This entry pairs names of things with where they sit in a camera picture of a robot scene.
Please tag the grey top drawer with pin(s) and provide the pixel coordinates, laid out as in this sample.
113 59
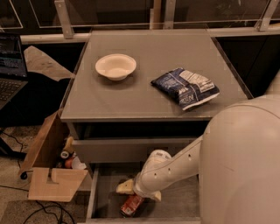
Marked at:
126 150

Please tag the grey drawer cabinet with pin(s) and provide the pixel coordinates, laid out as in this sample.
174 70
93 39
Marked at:
99 108

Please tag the small bottle in box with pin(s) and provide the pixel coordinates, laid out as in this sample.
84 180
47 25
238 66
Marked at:
68 149

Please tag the black laptop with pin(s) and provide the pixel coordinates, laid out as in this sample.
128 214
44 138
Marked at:
13 70

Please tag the brown cardboard box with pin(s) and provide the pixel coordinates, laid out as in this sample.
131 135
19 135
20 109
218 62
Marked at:
48 182

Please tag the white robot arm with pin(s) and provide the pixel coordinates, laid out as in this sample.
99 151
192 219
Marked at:
237 161

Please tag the metal railing frame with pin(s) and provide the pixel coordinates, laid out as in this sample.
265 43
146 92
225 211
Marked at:
71 18

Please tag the open grey middle drawer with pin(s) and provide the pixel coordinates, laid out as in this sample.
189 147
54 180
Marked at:
179 204

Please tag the red coke can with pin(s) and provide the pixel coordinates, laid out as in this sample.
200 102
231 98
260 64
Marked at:
130 206

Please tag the white paper bowl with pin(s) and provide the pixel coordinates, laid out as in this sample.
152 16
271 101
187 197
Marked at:
115 67

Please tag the orange ball in box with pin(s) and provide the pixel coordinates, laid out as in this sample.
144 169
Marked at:
68 163

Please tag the blue chip bag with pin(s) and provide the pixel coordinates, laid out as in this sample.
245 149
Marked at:
187 89

